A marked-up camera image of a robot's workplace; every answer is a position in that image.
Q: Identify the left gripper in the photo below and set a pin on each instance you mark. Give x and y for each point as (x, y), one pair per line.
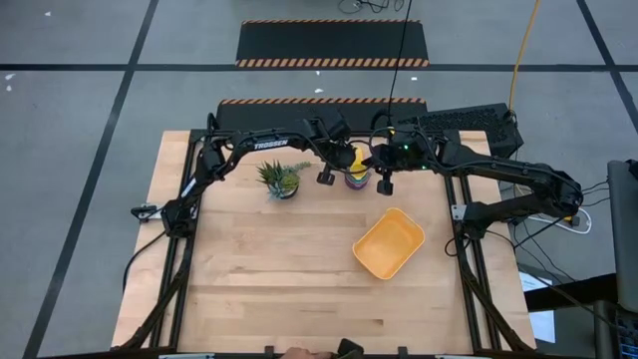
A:
(331, 132)

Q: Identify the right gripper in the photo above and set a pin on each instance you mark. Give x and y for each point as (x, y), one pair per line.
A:
(406, 154)

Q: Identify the small yellow measuring cup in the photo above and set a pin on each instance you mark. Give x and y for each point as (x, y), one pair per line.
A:
(358, 160)

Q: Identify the large indigo measuring cup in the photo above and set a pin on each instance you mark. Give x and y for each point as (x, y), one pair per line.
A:
(358, 186)

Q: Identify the yellow plastic basket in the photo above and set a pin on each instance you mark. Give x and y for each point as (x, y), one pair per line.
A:
(389, 244)

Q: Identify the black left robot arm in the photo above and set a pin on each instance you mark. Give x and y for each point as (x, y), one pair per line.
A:
(269, 144)

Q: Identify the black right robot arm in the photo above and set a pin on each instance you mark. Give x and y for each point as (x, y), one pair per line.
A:
(523, 174)

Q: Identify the succulent plant in black pot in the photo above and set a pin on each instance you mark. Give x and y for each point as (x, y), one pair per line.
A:
(281, 179)

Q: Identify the black hazard-striped floor ramp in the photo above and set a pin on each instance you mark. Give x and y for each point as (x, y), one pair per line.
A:
(279, 113)
(329, 42)

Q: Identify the black perforated computer case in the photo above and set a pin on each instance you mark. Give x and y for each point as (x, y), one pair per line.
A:
(473, 119)

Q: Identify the black handheld device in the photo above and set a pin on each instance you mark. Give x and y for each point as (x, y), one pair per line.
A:
(349, 349)

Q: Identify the person's hand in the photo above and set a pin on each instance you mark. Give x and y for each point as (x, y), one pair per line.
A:
(304, 355)

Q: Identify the yellow power plug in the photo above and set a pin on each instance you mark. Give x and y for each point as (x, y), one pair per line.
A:
(572, 219)

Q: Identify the white paper sheet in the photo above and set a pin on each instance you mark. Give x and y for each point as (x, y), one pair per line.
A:
(543, 324)

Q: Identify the black side desk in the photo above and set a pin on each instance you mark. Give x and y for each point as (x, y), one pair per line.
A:
(573, 294)

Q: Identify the grey panel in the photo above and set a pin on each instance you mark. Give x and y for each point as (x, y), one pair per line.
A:
(625, 234)

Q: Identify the black aluminium table frame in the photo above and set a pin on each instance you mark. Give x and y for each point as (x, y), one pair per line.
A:
(185, 256)

